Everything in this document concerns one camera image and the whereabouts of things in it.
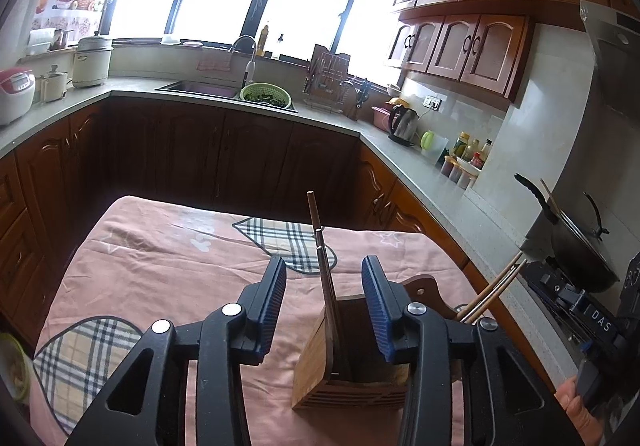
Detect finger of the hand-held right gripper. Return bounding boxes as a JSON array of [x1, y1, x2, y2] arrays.
[[556, 285, 587, 314], [575, 360, 603, 409]]

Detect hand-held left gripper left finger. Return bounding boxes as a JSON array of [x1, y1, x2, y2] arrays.
[[65, 256, 288, 446]]

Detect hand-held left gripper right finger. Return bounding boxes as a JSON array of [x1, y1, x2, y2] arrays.
[[361, 255, 586, 446]]

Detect carved light wooden chopstick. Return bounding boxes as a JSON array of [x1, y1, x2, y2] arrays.
[[455, 251, 525, 317], [459, 258, 528, 324]]

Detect wooden slatted utensil holder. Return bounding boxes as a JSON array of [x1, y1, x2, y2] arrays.
[[291, 275, 458, 413]]

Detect brown chopsticks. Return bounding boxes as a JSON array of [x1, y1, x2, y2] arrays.
[[315, 227, 346, 372]]

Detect dark wooden chopstick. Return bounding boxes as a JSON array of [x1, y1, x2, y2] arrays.
[[306, 191, 341, 317]]

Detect person's right hand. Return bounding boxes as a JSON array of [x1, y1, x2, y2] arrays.
[[554, 375, 608, 446]]

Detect black gas stove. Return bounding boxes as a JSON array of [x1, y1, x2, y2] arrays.
[[522, 256, 640, 327]]

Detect black wok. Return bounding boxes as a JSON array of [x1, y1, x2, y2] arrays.
[[515, 173, 621, 294]]

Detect wooden spatula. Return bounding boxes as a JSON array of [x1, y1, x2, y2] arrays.
[[540, 178, 562, 217]]

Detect pink plaid-heart tablecloth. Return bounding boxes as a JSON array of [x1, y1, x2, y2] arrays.
[[32, 196, 501, 446]]

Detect grey kitchen countertop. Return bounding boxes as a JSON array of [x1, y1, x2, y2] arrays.
[[0, 76, 581, 397]]

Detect group of condiment jars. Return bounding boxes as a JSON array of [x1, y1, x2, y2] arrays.
[[439, 156, 482, 190]]

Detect wooden base cabinets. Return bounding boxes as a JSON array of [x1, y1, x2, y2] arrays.
[[0, 93, 556, 392]]

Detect clear jug green lid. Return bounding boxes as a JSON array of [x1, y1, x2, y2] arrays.
[[420, 130, 450, 161]]

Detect steel electric kettle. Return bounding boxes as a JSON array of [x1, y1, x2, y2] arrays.
[[387, 104, 420, 147]]

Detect pink plastic box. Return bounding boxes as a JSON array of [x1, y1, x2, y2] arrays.
[[371, 106, 396, 131]]

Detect green plastic colander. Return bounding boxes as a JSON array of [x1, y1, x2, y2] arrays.
[[240, 82, 292, 109]]

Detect metal dish rack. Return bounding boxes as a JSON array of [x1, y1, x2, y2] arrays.
[[301, 53, 356, 114]]

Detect steel kitchen sink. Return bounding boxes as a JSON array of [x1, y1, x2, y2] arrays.
[[155, 80, 241, 100]]

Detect chrome kitchen faucet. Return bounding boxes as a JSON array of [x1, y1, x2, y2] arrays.
[[230, 34, 258, 87]]

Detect steel range hood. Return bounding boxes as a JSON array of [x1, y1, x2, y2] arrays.
[[580, 0, 640, 117]]

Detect wooden cutting board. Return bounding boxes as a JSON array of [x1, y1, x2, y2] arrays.
[[310, 44, 350, 76]]

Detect pale round dish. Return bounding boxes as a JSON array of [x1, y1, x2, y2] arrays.
[[0, 333, 33, 402]]

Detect large white rice cooker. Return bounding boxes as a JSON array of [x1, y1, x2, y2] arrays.
[[71, 32, 115, 89]]

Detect small white pot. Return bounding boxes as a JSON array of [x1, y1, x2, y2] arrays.
[[39, 64, 68, 102]]

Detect pink white rice cooker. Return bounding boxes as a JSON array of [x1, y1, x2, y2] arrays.
[[0, 67, 37, 127]]

